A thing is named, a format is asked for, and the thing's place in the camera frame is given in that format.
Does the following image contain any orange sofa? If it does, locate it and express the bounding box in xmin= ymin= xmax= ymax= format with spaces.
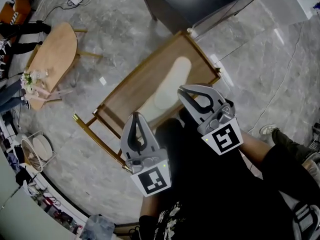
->
xmin=0 ymin=0 xmax=32 ymax=26

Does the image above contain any clear glass bottle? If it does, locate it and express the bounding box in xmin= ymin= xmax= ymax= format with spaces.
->
xmin=34 ymin=68 xmax=51 ymax=81

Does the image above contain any white bathtub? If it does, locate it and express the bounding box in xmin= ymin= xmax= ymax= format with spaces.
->
xmin=258 ymin=0 xmax=315 ymax=27

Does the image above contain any white bouquet with pink ribbon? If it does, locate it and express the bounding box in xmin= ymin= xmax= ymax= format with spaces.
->
xmin=19 ymin=70 xmax=73 ymax=102

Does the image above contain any black metal rack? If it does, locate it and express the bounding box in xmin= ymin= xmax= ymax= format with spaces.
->
xmin=309 ymin=122 xmax=320 ymax=152

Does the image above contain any person's left forearm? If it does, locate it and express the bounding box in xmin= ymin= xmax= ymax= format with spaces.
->
xmin=139 ymin=193 xmax=163 ymax=219

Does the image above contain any blue-grey marbled panel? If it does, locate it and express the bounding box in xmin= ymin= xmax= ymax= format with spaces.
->
xmin=79 ymin=213 xmax=116 ymax=240

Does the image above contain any person's black clothing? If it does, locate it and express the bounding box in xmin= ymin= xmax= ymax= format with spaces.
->
xmin=138 ymin=108 xmax=320 ymax=240

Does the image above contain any white slipper sole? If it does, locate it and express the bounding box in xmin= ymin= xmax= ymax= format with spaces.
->
xmin=138 ymin=100 xmax=181 ymax=125

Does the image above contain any grey backpack strap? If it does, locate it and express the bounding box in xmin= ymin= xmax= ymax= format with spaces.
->
xmin=291 ymin=201 xmax=320 ymax=240

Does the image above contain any person's right forearm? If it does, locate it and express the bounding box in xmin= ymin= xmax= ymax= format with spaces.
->
xmin=238 ymin=131 xmax=272 ymax=171

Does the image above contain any oval wooden table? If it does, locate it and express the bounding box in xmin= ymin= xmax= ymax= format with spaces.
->
xmin=24 ymin=21 xmax=103 ymax=111

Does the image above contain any wooden tiered rack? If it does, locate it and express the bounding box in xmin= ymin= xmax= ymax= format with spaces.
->
xmin=72 ymin=30 xmax=223 ymax=171

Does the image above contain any woven round basket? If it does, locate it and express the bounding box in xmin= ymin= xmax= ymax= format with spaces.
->
xmin=21 ymin=138 xmax=43 ymax=172

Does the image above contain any white slipper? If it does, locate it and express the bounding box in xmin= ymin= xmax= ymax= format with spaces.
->
xmin=153 ymin=56 xmax=193 ymax=111

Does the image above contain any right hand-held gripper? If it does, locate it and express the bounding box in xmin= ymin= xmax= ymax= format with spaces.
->
xmin=177 ymin=83 xmax=245 ymax=156

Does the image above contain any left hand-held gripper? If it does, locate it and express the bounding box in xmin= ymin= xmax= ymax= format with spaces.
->
xmin=120 ymin=112 xmax=173 ymax=198

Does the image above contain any brown wooden step frame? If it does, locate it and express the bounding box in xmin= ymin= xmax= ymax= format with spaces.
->
xmin=113 ymin=222 xmax=141 ymax=237

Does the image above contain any white round basket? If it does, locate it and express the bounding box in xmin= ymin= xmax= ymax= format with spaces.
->
xmin=32 ymin=135 xmax=53 ymax=162

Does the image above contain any dark vanity cabinet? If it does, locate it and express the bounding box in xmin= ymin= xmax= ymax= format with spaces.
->
xmin=136 ymin=0 xmax=276 ymax=36

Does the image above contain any white floor cable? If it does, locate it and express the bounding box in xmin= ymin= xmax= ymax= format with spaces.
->
xmin=246 ymin=22 xmax=306 ymax=133

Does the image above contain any striped cushion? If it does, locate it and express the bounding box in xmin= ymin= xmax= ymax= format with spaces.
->
xmin=9 ymin=11 xmax=20 ymax=25

